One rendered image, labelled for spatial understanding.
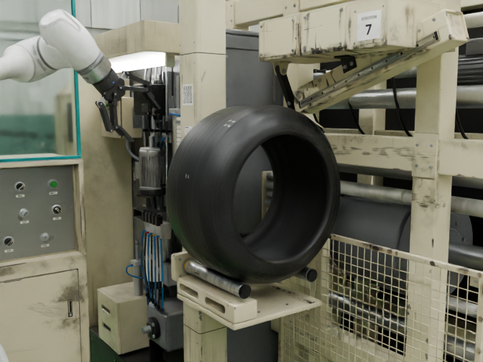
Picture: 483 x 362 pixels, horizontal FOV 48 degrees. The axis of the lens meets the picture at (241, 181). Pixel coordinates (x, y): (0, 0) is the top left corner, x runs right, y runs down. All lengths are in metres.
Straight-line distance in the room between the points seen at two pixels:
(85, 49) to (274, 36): 0.75
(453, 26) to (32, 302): 1.71
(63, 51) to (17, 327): 1.10
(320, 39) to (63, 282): 1.30
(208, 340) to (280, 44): 1.13
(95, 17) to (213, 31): 9.25
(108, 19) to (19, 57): 9.70
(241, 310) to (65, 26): 0.95
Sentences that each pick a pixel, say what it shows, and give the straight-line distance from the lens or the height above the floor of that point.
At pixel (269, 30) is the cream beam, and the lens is 2.03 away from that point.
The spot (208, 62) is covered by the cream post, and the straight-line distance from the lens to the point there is 1.96.
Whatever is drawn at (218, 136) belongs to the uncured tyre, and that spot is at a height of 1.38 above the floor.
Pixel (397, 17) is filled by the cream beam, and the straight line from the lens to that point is 1.68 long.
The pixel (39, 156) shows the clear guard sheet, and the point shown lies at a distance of 2.12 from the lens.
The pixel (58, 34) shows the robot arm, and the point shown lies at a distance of 1.51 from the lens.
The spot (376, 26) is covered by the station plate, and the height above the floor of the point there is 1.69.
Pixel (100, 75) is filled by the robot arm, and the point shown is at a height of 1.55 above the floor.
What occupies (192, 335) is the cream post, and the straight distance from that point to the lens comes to 2.14.
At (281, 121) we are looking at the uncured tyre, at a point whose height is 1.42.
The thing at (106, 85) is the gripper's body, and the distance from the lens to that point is 1.59.
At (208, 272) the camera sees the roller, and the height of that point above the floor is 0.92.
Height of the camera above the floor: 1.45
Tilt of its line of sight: 7 degrees down
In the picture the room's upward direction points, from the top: straight up
